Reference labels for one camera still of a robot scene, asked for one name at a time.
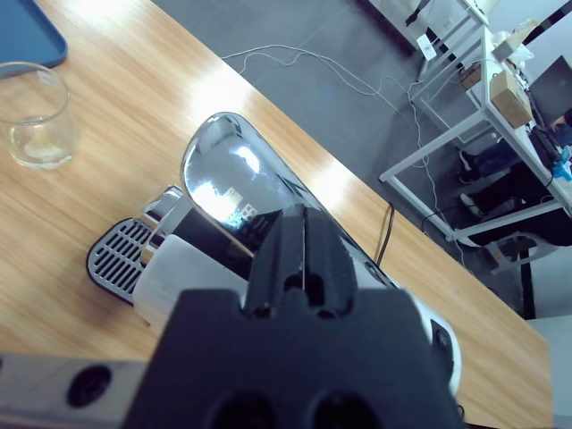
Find white metal frame desk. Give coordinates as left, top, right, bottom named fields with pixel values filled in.
left=370, top=0, right=572, bottom=251

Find black monitor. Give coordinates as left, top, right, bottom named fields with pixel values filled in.
left=529, top=55, right=572, bottom=135

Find small brown box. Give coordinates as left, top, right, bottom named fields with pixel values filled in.
left=459, top=62, right=484, bottom=90

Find seated person dark trousers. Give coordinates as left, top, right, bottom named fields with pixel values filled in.
left=458, top=149, right=572, bottom=247

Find white capsule coffee machine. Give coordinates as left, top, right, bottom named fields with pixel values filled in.
left=87, top=111, right=461, bottom=399

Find white floor cable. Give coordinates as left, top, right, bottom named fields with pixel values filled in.
left=222, top=43, right=475, bottom=269

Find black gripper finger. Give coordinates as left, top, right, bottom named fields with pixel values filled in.
left=244, top=204, right=305, bottom=309
left=304, top=204, right=358, bottom=309

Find black coffee machine power cable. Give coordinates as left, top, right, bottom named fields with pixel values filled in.
left=373, top=203, right=397, bottom=267

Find brown cardboard box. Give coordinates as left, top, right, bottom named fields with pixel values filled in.
left=489, top=71, right=535, bottom=129

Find clear drinking glass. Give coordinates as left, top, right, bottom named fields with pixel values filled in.
left=0, top=61, right=80, bottom=172

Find white power adapter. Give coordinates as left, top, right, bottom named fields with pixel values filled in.
left=415, top=33, right=439, bottom=59

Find teal serving tray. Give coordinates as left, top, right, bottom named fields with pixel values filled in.
left=0, top=0, right=68, bottom=68

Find grey office chair base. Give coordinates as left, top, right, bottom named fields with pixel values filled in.
left=473, top=231, right=559, bottom=276

